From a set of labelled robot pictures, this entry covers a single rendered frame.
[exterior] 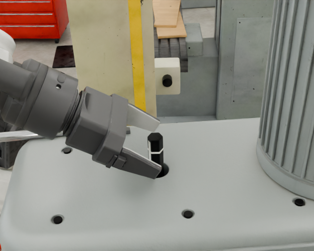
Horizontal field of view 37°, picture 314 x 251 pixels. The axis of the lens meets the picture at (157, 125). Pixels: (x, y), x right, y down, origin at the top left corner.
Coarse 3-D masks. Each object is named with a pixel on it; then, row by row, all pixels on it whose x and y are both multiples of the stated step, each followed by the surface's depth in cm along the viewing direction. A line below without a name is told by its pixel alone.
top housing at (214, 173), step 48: (48, 144) 75; (144, 144) 74; (192, 144) 74; (240, 144) 73; (48, 192) 66; (96, 192) 65; (144, 192) 65; (192, 192) 65; (240, 192) 65; (288, 192) 64; (0, 240) 61; (48, 240) 59; (96, 240) 59; (144, 240) 59; (192, 240) 60; (240, 240) 60; (288, 240) 60
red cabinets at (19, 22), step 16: (0, 0) 510; (16, 0) 509; (32, 0) 508; (48, 0) 506; (64, 0) 548; (0, 16) 521; (16, 16) 520; (32, 16) 518; (48, 16) 517; (64, 16) 549; (16, 32) 531; (32, 32) 530; (48, 32) 528
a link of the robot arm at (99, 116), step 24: (48, 72) 59; (48, 96) 58; (72, 96) 59; (96, 96) 64; (120, 96) 67; (48, 120) 58; (72, 120) 60; (96, 120) 60; (120, 120) 62; (72, 144) 61; (96, 144) 61; (120, 144) 60
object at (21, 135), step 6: (0, 132) 76; (6, 132) 76; (12, 132) 76; (18, 132) 76; (24, 132) 76; (30, 132) 76; (60, 132) 76; (126, 132) 76; (0, 138) 75; (6, 138) 75; (12, 138) 75; (18, 138) 75; (24, 138) 75; (30, 138) 76; (36, 138) 76
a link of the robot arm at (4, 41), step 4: (0, 32) 58; (4, 32) 59; (0, 36) 58; (4, 36) 58; (8, 36) 59; (0, 40) 58; (4, 40) 58; (8, 40) 59; (12, 40) 60; (0, 44) 58; (4, 44) 58; (8, 44) 59; (12, 44) 60; (4, 48) 58; (8, 48) 59; (12, 48) 60; (12, 52) 60
